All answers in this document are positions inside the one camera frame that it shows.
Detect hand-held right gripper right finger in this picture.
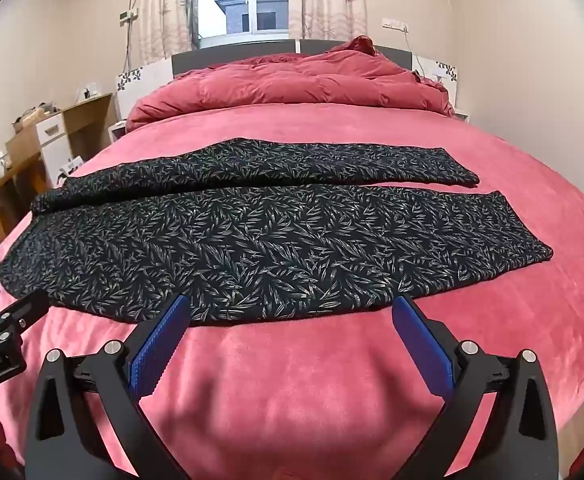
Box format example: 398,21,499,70
392,294,560,480

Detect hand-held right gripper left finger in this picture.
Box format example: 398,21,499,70
24,292,193,480

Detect black leaf-print pants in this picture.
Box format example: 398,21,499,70
0,136,554,328

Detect pink plush bed blanket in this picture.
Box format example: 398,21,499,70
0,102,584,480

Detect wooden desk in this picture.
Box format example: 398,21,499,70
0,152,42,241

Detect wooden cabinet with white drawers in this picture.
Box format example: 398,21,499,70
4,92,115,186

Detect brown basket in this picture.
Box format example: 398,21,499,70
14,105,48,133

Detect white floral headboard panel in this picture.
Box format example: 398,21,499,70
412,54,459,106
116,60,174,121

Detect red duvet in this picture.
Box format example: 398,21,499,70
126,35,457,133

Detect grey bed headboard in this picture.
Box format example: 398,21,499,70
172,39,413,78

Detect cream patterned curtain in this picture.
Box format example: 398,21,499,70
289,0,367,41
134,0,200,63

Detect hanging wall cable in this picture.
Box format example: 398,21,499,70
123,0,137,72

